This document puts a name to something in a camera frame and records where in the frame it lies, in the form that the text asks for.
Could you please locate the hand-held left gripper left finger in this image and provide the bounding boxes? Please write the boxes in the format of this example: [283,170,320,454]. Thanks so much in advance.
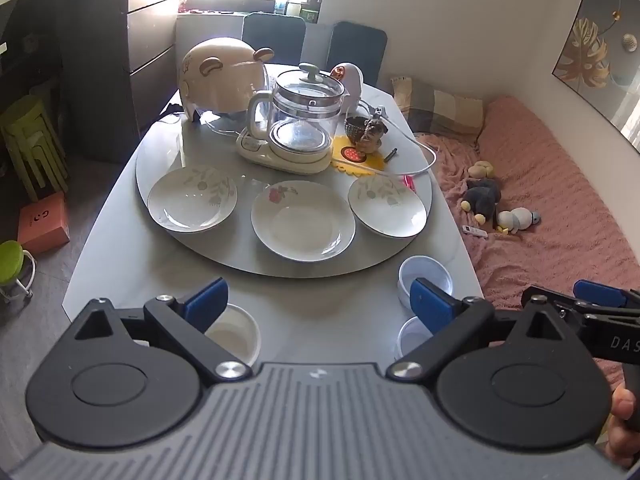
[74,277,253,381]

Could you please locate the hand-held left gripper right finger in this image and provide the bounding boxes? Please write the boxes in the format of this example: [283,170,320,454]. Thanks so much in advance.
[386,279,576,380]

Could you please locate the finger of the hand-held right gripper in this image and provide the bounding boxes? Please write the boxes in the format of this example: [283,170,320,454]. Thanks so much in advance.
[573,279,640,308]
[521,284,628,322]

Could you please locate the translucent plastic bowl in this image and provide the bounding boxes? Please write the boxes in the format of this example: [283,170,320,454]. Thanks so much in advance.
[395,316,441,361]
[398,255,455,308]

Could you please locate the white ceramic bowl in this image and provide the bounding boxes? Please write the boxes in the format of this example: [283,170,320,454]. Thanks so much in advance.
[205,302,262,368]

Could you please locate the white leaf pattern plate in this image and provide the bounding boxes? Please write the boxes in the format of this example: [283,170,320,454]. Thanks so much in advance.
[147,164,238,233]
[347,175,428,238]

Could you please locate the white flower pattern plate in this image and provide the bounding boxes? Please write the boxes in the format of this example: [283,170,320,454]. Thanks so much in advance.
[250,180,357,262]

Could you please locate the person's right hand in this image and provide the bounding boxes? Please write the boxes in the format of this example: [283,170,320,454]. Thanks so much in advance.
[606,384,640,472]

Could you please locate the grey round turntable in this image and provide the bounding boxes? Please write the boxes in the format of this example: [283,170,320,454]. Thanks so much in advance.
[135,77,435,278]

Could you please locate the white blue penguin plush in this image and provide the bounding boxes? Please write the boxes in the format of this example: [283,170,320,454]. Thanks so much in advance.
[496,207,542,235]

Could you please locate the pink blanket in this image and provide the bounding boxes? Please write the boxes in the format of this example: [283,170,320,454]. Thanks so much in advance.
[412,96,640,396]

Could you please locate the dark grey plush toy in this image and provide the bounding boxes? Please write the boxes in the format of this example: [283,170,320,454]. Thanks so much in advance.
[460,177,502,225]

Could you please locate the cream kettle base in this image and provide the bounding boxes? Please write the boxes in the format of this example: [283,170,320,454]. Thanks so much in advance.
[236,127,335,175]

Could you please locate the orange box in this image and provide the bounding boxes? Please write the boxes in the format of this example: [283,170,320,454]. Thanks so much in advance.
[17,191,71,251]

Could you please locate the brown figurine ornament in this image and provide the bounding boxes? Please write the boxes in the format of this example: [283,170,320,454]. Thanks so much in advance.
[344,114,390,153]

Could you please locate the green round stool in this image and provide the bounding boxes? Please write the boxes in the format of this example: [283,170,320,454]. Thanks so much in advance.
[0,240,37,303]

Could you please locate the checked pillow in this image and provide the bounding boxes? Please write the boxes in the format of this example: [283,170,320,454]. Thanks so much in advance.
[390,76,487,148]

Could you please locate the glass kettle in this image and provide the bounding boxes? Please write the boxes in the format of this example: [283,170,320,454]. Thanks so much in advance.
[248,62,349,158]

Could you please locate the white egg shaped device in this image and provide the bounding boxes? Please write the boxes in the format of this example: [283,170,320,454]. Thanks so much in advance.
[330,62,365,113]

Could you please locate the stack of green stools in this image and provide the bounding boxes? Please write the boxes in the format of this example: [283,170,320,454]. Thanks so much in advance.
[0,94,68,201]

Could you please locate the dark cabinet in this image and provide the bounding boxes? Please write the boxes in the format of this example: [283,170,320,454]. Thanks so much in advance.
[55,0,181,163]

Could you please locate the dark blue chair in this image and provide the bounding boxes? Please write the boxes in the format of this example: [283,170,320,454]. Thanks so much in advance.
[241,12,307,66]
[325,21,388,88]

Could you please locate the white cable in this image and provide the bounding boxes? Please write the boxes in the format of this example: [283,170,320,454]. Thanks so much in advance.
[332,100,440,179]

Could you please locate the leaf print wall poster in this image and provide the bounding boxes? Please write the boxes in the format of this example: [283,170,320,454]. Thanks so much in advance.
[551,0,640,156]

